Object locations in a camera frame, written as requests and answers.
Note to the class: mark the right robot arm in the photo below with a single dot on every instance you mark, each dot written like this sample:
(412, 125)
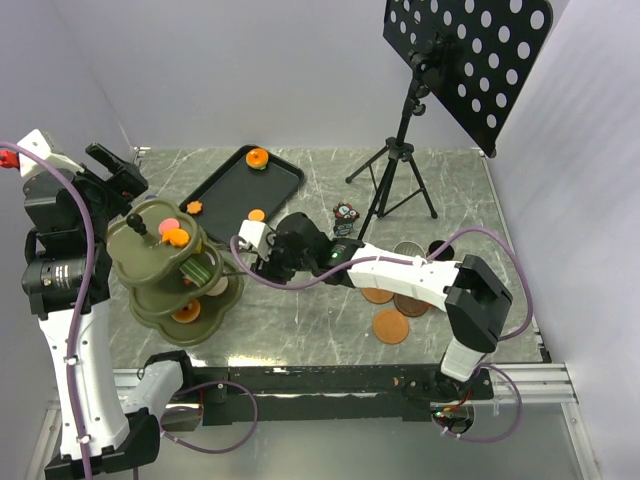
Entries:
(474, 299)

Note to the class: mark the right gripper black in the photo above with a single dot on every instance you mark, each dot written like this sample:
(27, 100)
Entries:
(267, 268)

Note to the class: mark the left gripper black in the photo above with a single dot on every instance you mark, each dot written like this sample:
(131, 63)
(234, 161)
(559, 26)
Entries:
(121, 187)

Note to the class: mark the orange flower cookie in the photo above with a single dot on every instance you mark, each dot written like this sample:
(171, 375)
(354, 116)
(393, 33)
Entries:
(194, 207)

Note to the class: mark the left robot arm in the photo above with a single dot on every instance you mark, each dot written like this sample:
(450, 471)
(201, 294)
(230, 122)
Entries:
(66, 282)

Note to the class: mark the orange coaster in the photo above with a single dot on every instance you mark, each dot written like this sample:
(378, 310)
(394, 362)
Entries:
(377, 296)
(390, 326)

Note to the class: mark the orange donut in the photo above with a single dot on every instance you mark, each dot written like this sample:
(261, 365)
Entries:
(188, 313)
(257, 158)

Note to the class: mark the dark brown coaster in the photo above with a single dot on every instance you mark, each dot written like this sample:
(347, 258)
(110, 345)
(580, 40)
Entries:
(409, 306)

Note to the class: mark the orange coaster front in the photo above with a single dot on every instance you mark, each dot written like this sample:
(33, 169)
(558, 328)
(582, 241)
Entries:
(390, 326)

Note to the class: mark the black serving tray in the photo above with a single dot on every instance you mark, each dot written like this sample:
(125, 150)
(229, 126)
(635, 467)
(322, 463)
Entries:
(233, 190)

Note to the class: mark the green three-tier serving stand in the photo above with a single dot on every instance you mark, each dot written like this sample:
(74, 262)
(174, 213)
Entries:
(149, 270)

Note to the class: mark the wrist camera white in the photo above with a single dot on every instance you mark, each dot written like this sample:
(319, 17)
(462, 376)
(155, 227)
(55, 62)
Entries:
(38, 142)
(256, 236)

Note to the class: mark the black base frame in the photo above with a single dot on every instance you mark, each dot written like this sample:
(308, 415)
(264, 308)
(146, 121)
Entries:
(409, 392)

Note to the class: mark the white cream donut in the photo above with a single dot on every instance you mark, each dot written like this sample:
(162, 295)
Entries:
(219, 288)

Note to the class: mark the orange star cookie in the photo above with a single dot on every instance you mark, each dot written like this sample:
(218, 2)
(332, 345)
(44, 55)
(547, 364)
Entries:
(176, 237)

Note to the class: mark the striped ceramic cup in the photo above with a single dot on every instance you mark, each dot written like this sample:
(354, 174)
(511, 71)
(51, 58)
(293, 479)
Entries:
(409, 248)

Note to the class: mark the dark brown mug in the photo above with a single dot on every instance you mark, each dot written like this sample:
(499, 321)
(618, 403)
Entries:
(440, 253)

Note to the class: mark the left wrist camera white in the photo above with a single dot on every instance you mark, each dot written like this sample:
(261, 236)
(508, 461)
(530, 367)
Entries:
(38, 142)

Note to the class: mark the orange donut back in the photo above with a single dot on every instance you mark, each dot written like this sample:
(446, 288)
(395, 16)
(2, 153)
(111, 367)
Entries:
(257, 158)

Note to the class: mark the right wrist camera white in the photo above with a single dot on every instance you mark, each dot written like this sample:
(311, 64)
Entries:
(256, 236)

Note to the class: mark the orange coaster left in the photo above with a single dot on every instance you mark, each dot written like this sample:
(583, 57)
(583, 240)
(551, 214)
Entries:
(377, 296)

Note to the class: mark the green layered cake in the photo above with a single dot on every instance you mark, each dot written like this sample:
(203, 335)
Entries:
(195, 272)

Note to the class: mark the pink round cookie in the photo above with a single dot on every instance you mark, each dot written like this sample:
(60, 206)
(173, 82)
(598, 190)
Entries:
(168, 224)

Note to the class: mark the black cartoon figurine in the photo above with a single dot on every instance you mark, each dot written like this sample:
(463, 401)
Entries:
(345, 217)

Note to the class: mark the orange round cookie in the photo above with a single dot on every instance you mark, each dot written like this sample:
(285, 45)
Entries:
(257, 215)

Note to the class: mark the orange donut front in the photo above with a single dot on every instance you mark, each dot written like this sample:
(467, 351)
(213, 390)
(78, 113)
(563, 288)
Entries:
(188, 313)

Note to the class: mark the black music stand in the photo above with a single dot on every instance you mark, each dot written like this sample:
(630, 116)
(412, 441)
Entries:
(474, 57)

